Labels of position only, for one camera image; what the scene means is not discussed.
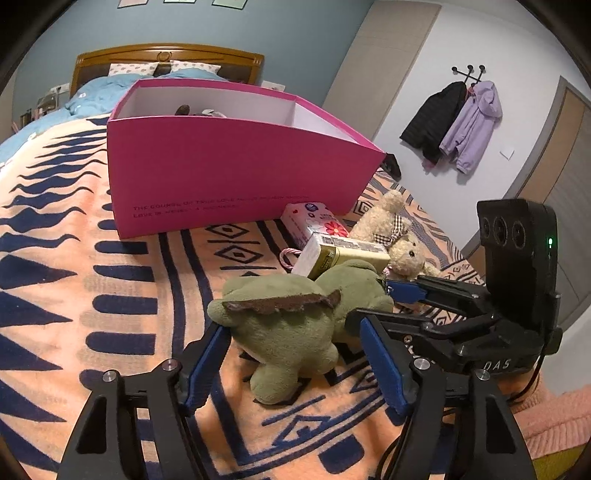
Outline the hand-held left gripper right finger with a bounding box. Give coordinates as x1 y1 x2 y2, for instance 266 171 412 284
358 316 539 480

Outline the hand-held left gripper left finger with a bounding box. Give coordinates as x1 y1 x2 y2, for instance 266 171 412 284
58 320 232 480

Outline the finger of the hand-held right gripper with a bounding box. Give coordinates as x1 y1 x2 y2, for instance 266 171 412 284
345 308 465 361
382 274 492 324

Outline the yellow tissue pack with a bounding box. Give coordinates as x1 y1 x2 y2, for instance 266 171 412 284
291 232 392 281

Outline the beige teddy bear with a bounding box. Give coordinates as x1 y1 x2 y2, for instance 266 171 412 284
349 189 444 280

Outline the green plush toy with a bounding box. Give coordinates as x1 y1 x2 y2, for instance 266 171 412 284
206 259 395 406

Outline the pink brocade pouch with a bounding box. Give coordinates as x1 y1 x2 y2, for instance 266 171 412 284
280 248 303 273

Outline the pink cardboard box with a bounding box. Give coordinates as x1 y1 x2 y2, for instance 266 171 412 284
106 78 386 240

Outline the person's right forearm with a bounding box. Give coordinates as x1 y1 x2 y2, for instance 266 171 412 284
508 369 587 462

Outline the floral tissue pack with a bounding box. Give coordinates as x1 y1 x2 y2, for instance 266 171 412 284
281 202 352 250

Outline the dark clothes pile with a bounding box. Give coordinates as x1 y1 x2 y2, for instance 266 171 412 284
379 154 402 181

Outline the wooden door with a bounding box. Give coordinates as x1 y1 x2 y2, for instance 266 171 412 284
459 76 591 335

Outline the purple jacket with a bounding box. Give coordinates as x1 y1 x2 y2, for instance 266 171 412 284
438 80 503 175

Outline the black jacket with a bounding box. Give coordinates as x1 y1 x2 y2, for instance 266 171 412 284
399 82 467 164

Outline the black coat hook rack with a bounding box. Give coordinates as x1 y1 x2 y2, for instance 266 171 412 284
451 65 486 88

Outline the beige wardrobe door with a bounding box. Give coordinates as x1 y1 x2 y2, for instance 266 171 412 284
322 2 441 139

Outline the brown plush bear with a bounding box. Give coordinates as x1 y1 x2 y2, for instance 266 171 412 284
174 104 228 119

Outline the blue duvet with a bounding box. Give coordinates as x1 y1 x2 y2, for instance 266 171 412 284
0 69 232 160

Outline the spotted white pillow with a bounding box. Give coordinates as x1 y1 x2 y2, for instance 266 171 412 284
168 60 222 75
108 62 158 77

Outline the cluttered side shelf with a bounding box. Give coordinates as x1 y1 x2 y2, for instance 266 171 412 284
14 92 61 127

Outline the wooden headboard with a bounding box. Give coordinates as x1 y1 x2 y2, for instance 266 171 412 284
71 44 265 93

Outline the black cable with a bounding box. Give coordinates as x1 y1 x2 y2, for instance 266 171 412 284
505 355 543 407

